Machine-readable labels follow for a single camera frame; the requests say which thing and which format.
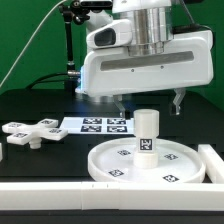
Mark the white front fence rail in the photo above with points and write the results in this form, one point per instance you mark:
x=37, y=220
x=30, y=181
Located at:
x=118, y=196

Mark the white cross-shaped table base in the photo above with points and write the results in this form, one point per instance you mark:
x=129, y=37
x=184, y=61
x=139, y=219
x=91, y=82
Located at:
x=21, y=134

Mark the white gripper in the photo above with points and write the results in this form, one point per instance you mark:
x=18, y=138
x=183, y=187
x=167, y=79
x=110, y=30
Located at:
x=185, y=62

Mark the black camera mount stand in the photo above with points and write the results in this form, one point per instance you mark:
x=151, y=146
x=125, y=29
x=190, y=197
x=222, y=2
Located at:
x=77, y=11

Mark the white round table top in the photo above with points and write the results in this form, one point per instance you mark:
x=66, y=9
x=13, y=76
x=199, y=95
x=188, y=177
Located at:
x=119, y=161

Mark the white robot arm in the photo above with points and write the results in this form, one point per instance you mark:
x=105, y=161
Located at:
x=133, y=47

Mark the white right fence block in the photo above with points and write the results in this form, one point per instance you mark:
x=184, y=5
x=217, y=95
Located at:
x=214, y=163

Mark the white marker sheet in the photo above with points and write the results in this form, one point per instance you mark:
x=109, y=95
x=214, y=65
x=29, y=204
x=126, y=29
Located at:
x=97, y=125

